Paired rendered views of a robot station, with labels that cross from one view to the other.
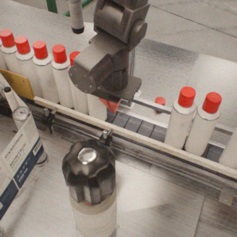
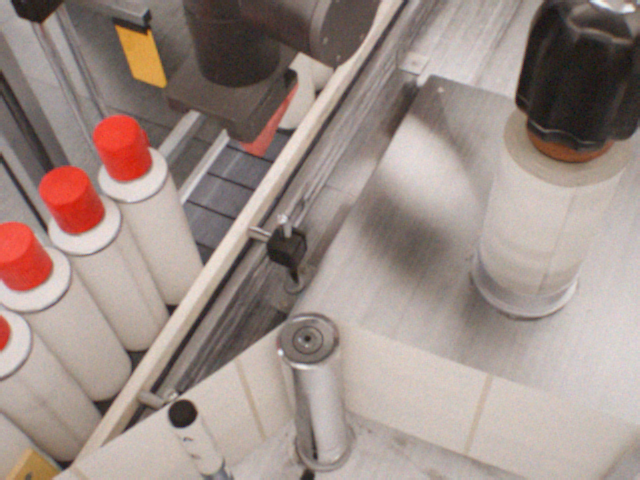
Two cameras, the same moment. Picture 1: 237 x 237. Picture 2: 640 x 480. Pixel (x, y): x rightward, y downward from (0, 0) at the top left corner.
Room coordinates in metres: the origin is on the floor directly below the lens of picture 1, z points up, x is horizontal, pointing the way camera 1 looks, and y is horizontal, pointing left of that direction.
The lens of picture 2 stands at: (0.36, 0.40, 1.47)
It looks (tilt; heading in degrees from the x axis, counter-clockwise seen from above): 57 degrees down; 277
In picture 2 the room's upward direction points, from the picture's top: 6 degrees counter-clockwise
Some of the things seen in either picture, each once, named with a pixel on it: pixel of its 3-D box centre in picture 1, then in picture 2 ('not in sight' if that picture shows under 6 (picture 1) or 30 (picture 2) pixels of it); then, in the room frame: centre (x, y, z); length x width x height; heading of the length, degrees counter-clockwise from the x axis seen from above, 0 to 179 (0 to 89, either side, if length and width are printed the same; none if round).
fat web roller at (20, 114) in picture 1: (31, 137); (317, 399); (0.39, 0.20, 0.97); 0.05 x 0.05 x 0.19
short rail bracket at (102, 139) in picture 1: (106, 144); (289, 253); (0.43, 0.02, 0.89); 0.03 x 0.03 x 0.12; 65
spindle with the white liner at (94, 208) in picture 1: (93, 198); (557, 166); (0.22, 0.04, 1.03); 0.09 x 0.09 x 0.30
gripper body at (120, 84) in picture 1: (114, 75); (235, 36); (0.44, 0.00, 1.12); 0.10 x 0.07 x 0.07; 65
